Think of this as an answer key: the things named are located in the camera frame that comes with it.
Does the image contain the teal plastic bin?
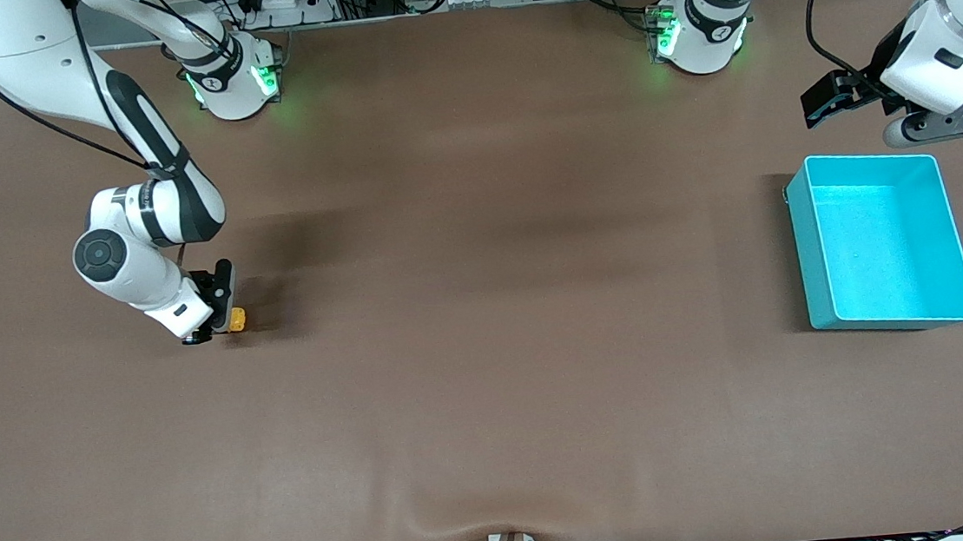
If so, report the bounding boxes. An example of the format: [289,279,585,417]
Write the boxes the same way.
[782,142,963,341]

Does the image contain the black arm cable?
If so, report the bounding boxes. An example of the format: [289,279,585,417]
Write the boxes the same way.
[0,0,177,187]
[804,0,963,102]

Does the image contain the brown table mat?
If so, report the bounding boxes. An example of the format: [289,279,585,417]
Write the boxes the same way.
[0,0,963,541]

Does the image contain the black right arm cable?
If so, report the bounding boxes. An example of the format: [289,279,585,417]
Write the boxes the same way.
[0,0,177,187]

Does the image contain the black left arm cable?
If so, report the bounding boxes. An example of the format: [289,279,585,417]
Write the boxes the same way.
[804,0,963,102]

